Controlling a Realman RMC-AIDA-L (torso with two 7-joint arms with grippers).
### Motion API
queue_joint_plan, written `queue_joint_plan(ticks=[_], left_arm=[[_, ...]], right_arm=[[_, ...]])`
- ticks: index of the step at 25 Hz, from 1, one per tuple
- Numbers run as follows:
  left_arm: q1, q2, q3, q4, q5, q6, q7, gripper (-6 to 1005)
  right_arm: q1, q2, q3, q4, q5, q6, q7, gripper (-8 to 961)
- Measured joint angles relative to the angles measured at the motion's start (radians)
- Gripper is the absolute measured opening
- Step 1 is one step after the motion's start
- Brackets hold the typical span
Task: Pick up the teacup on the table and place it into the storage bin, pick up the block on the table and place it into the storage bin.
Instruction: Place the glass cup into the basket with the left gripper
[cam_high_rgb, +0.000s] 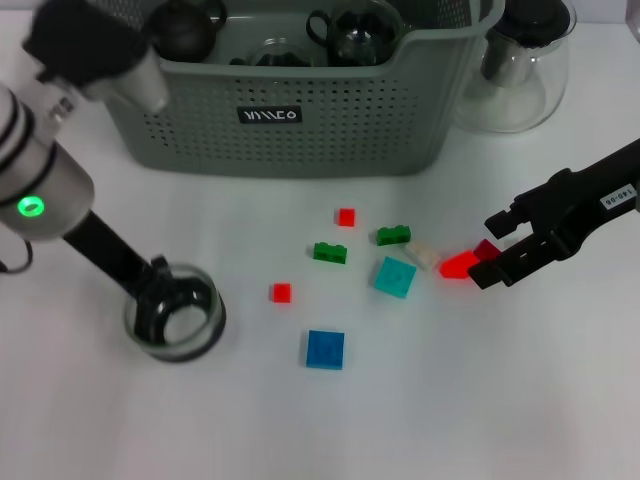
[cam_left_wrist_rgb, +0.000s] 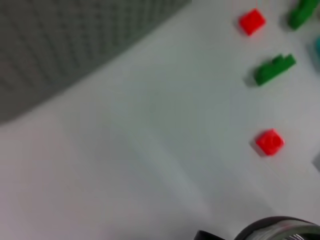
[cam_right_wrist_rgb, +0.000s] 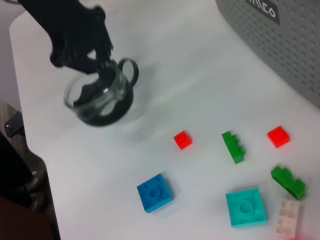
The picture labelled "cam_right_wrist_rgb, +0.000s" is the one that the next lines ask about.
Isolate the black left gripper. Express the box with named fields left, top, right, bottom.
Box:
left=18, top=0, right=118, bottom=81

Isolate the glass teacup with black base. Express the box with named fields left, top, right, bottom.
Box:
left=63, top=57, right=140, bottom=128

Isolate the small red square block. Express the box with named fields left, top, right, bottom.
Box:
left=173, top=130, right=193, bottom=150
left=266, top=125, right=291, bottom=149

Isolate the blue square toy block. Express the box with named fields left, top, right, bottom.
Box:
left=136, top=172, right=175, bottom=214

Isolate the grey-green perforated storage bin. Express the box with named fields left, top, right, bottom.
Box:
left=215, top=0, right=320, bottom=111

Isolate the teal square toy block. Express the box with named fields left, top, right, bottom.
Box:
left=225, top=186, right=267, bottom=229

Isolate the green toy brick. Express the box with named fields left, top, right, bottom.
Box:
left=221, top=131, right=246, bottom=165
left=270, top=165, right=306, bottom=201

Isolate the white toy brick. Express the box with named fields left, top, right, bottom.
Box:
left=275, top=198, right=301, bottom=237

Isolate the black table bracket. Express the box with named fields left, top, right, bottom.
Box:
left=4, top=109, right=25, bottom=138

